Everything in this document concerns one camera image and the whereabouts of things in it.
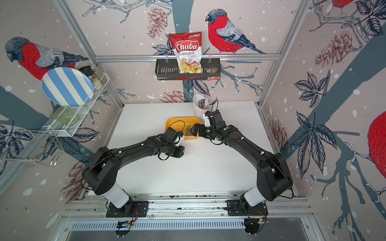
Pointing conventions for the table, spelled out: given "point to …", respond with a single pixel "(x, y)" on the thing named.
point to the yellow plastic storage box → (183, 124)
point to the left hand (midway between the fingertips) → (186, 151)
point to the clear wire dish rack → (65, 120)
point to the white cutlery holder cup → (200, 104)
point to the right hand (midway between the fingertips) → (195, 131)
